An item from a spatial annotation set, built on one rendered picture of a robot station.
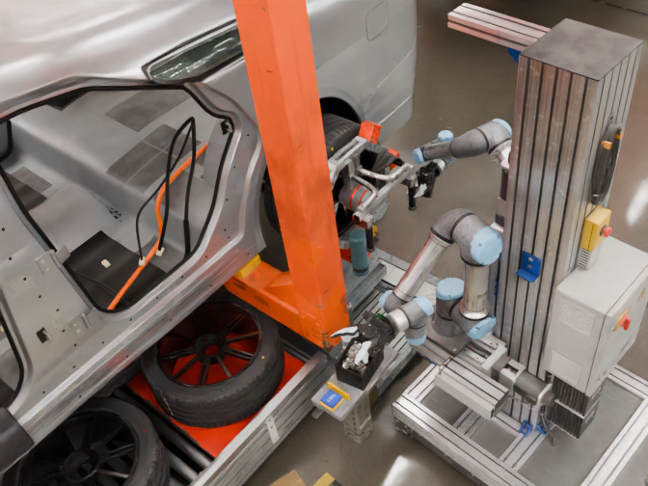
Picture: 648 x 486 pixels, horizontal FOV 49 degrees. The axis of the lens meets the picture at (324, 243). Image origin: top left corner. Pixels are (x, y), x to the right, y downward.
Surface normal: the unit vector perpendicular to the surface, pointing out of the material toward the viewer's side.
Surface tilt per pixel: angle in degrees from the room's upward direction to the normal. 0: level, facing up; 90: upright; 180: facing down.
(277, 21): 90
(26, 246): 80
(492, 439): 0
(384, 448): 0
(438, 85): 0
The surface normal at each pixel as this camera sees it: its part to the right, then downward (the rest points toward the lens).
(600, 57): -0.11, -0.70
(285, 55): 0.76, 0.39
